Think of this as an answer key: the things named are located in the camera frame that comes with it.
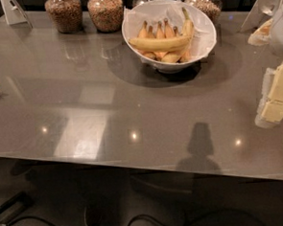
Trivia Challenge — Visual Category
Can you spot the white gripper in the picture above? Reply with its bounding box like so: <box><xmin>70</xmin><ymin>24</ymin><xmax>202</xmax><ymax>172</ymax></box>
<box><xmin>248</xmin><ymin>4</ymin><xmax>283</xmax><ymax>128</ymax></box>

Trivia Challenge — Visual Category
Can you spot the large yellow banana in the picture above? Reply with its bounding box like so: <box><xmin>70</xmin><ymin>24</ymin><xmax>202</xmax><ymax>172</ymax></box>
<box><xmin>129</xmin><ymin>35</ymin><xmax>191</xmax><ymax>52</ymax></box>

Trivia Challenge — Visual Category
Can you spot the white ceramic bowl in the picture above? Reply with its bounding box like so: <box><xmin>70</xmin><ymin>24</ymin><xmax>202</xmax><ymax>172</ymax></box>
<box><xmin>119</xmin><ymin>0</ymin><xmax>220</xmax><ymax>78</ymax></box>

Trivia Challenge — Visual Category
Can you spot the white paper bowl liner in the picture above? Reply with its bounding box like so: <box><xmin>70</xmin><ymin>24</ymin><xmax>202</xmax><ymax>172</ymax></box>
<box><xmin>121</xmin><ymin>0</ymin><xmax>219</xmax><ymax>66</ymax></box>

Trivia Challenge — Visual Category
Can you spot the white sign stand right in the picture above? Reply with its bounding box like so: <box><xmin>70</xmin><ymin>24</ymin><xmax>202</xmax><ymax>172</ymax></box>
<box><xmin>239</xmin><ymin>0</ymin><xmax>283</xmax><ymax>32</ymax></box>

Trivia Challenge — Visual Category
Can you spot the white sign stand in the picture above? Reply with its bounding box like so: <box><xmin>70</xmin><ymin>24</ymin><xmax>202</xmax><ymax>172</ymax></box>
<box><xmin>0</xmin><ymin>0</ymin><xmax>33</xmax><ymax>28</ymax></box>
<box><xmin>239</xmin><ymin>0</ymin><xmax>283</xmax><ymax>32</ymax></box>

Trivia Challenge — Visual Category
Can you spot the bunch of small bananas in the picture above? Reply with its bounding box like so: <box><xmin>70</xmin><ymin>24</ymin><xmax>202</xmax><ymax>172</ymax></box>
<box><xmin>138</xmin><ymin>8</ymin><xmax>194</xmax><ymax>63</ymax></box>

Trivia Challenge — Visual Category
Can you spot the glass jar of grains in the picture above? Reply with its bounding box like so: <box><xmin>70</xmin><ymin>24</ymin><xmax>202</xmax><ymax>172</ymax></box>
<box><xmin>87</xmin><ymin>0</ymin><xmax>124</xmax><ymax>33</ymax></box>
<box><xmin>183</xmin><ymin>0</ymin><xmax>223</xmax><ymax>24</ymax></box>
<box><xmin>44</xmin><ymin>0</ymin><xmax>83</xmax><ymax>34</ymax></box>

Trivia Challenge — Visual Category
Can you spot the glass jar of grains left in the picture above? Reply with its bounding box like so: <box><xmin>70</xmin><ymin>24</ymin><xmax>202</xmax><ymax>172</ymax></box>
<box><xmin>44</xmin><ymin>0</ymin><xmax>83</xmax><ymax>34</ymax></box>

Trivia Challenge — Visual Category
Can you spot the white sign stand left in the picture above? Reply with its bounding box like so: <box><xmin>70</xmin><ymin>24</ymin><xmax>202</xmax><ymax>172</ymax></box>
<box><xmin>0</xmin><ymin>0</ymin><xmax>33</xmax><ymax>28</ymax></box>

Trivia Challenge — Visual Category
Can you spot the black floor cable right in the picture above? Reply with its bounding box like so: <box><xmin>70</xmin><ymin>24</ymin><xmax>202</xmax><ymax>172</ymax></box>
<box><xmin>124</xmin><ymin>211</ymin><xmax>188</xmax><ymax>226</ymax></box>

